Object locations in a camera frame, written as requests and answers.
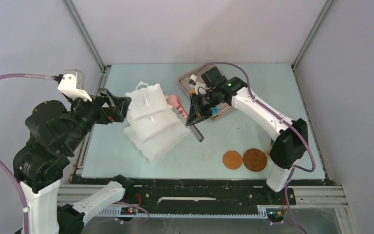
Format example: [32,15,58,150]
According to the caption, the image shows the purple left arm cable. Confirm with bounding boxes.
[0,73,60,234]

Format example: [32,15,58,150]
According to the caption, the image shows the white three-tier dessert stand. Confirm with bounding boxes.
[123,81,190,163]

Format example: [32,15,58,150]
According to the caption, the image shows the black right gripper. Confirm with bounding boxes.
[187,89,220,127]

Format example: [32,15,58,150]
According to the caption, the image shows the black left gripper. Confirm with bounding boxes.
[62,86,132,152]

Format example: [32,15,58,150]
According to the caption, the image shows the stainless steel tray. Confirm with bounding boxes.
[177,65,233,121]

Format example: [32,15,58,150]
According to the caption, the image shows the white spare arm link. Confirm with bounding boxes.
[57,181,125,234]

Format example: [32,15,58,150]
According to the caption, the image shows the light brown coaster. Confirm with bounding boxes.
[222,151,243,170]

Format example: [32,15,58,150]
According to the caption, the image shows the pink-tipped metal tongs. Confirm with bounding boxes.
[166,95,205,142]

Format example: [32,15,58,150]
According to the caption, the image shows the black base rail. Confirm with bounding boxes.
[67,175,298,216]

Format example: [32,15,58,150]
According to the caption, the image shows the green interior floral mug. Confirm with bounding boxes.
[265,139,275,158]

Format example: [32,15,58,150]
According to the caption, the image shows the dark brown wooden saucer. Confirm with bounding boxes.
[243,148,267,172]

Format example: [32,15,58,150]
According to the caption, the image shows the blue frosted donut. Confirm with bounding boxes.
[211,106,219,117]

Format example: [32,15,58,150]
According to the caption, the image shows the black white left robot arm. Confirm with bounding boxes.
[13,88,134,234]

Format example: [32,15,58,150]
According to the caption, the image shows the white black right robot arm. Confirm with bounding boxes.
[186,65,310,204]

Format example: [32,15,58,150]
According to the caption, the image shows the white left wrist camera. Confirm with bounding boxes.
[57,69,92,102]

